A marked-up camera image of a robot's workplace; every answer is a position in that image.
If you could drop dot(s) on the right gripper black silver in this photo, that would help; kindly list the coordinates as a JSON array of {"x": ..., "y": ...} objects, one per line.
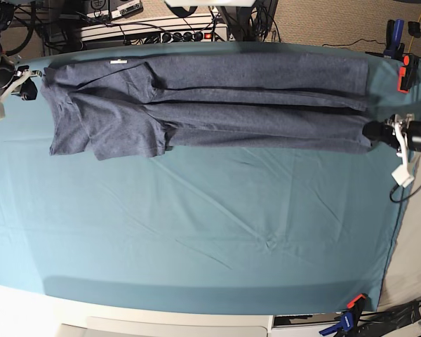
[{"x": 18, "y": 82}]

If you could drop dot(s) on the white power strip red switch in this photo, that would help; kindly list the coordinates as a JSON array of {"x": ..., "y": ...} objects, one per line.
[{"x": 207, "y": 35}]

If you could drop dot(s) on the teal table cloth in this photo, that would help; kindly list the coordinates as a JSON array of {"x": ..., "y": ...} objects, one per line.
[{"x": 228, "y": 231}]

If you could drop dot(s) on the blue spring clamp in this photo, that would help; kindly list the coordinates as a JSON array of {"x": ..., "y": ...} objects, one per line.
[
  {"x": 345, "y": 324},
  {"x": 394, "y": 48}
]

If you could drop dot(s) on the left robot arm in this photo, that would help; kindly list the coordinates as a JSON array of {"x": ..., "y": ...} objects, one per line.
[{"x": 360, "y": 127}]

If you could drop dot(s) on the orange black clamp right edge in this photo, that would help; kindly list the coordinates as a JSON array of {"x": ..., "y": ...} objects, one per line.
[{"x": 408, "y": 73}]

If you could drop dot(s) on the blue spring clamp bottom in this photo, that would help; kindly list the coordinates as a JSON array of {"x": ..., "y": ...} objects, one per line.
[{"x": 345, "y": 324}]

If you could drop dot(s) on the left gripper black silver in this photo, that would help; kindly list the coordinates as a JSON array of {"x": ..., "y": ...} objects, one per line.
[{"x": 397, "y": 130}]

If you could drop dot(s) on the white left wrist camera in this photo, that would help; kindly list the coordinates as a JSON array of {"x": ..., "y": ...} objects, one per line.
[{"x": 402, "y": 176}]

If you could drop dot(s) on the blue spring clamp top right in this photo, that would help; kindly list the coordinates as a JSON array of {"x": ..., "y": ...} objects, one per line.
[{"x": 394, "y": 48}]

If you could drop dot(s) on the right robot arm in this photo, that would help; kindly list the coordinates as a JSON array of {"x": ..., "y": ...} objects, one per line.
[{"x": 7, "y": 11}]

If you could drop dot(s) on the orange black clamp bottom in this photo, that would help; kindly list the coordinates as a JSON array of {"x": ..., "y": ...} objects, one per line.
[{"x": 356, "y": 305}]

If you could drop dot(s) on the blue-grey heathered T-shirt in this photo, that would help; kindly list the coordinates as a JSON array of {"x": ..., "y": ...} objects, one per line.
[{"x": 145, "y": 106}]

